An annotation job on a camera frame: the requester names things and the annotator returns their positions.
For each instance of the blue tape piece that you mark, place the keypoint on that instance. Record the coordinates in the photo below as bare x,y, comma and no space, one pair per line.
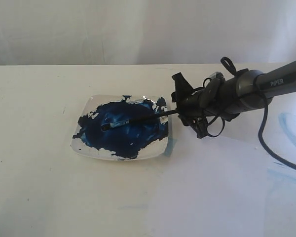
169,148

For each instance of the white paper sheet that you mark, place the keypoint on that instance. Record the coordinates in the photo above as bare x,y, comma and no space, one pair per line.
222,187

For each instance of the white plate with blue paint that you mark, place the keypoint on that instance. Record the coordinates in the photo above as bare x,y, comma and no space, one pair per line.
138,140

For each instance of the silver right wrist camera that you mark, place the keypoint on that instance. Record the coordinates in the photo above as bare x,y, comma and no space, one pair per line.
217,75

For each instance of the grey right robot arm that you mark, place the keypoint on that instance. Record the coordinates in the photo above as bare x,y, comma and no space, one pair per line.
248,90

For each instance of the black paintbrush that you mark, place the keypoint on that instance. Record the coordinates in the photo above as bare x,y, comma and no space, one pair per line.
108,126

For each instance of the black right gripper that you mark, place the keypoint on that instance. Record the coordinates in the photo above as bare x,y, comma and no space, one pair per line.
194,105

